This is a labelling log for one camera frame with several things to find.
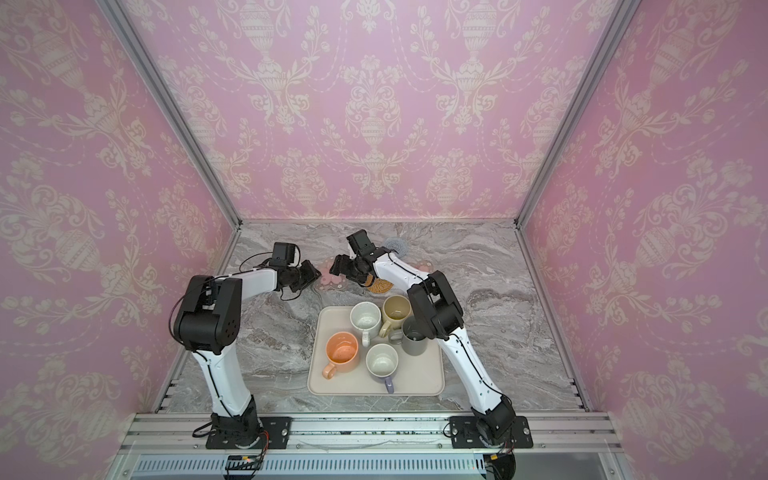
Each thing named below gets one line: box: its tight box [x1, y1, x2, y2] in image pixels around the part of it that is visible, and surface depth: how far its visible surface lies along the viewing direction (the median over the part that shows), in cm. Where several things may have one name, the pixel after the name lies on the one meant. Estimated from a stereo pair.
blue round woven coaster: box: [384, 237, 409, 257], surface depth 115 cm
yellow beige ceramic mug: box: [380, 294, 412, 338], surface depth 87 cm
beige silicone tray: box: [307, 305, 445, 397], surface depth 83 cm
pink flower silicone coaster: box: [315, 260, 347, 291], surface depth 105 cm
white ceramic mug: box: [350, 301, 382, 347], surface depth 89 cm
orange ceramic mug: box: [322, 331, 359, 380], surface depth 83 cm
